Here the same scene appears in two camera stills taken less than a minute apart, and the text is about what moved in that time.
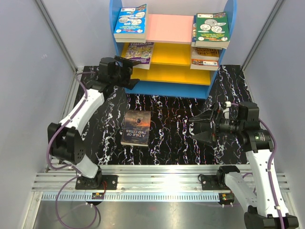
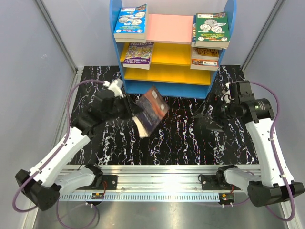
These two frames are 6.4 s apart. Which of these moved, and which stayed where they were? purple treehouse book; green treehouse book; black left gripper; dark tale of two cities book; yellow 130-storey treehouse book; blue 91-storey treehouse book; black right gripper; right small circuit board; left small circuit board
Moved: dark tale of two cities book; black left gripper; black right gripper
Stayed: blue 91-storey treehouse book; left small circuit board; yellow 130-storey treehouse book; green treehouse book; purple treehouse book; right small circuit board
